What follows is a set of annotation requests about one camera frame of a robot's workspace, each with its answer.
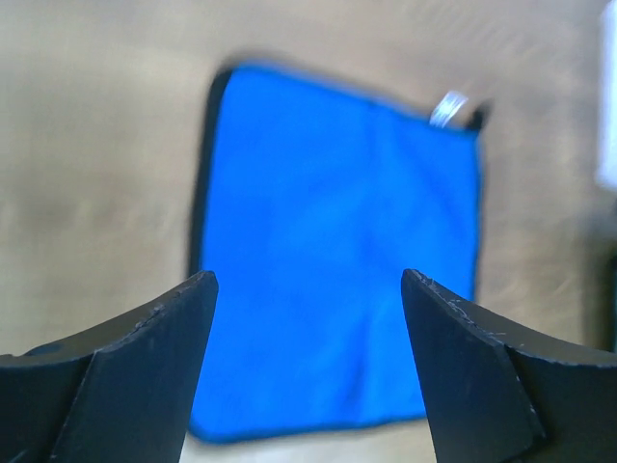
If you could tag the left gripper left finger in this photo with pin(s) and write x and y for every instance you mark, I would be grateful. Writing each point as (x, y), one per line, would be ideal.
(121, 391)

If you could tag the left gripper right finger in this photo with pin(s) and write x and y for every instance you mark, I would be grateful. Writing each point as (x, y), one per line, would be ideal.
(497, 391)

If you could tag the blue and grey towel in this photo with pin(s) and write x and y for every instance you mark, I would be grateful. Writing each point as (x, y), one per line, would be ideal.
(312, 199)

